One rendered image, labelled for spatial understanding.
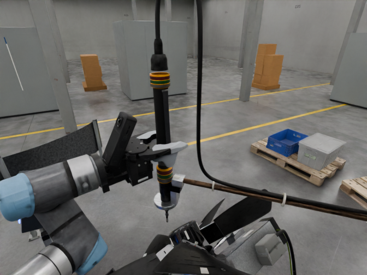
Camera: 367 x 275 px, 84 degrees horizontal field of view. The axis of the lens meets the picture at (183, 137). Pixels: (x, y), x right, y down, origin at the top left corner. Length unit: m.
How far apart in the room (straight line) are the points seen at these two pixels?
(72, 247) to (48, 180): 0.15
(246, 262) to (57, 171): 0.76
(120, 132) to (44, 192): 0.17
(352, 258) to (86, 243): 2.53
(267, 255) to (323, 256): 1.70
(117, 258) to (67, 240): 1.84
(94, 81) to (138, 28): 3.00
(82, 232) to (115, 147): 0.20
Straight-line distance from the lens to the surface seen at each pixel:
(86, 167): 0.43
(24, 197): 0.43
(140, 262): 0.86
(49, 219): 0.53
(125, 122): 0.43
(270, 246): 0.97
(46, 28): 4.69
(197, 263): 0.59
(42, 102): 6.64
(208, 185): 0.54
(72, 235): 0.52
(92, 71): 8.56
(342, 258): 2.71
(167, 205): 0.61
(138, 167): 0.47
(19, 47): 6.47
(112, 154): 0.45
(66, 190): 0.43
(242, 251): 0.95
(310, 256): 2.57
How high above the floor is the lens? 1.89
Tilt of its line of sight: 27 degrees down
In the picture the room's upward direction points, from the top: straight up
